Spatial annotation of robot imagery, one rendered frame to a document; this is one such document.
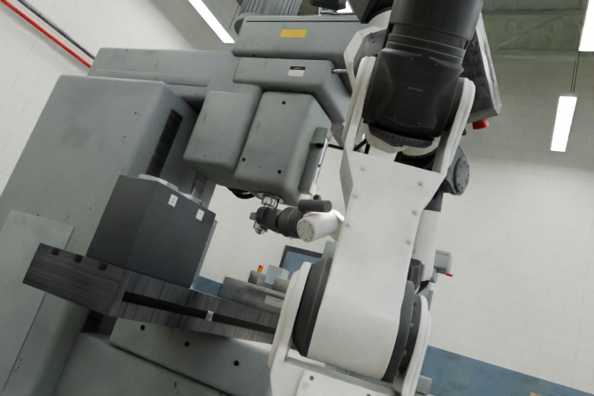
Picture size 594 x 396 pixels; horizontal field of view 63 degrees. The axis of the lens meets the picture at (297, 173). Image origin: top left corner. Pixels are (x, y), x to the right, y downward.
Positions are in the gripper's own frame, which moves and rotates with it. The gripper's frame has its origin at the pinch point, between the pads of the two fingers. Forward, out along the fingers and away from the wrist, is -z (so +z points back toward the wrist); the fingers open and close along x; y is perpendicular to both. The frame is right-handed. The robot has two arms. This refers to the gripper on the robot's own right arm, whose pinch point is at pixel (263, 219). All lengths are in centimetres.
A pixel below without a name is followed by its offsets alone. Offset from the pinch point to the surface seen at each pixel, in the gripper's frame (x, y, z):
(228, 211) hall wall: -431, -128, -587
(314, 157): -1.7, -21.1, 11.7
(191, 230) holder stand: 32.7, 13.3, 14.5
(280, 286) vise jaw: -13.9, 17.0, 1.3
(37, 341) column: 35, 50, -34
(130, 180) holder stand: 49, 8, 11
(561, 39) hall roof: -585, -499, -120
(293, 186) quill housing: 1.4, -10.3, 10.2
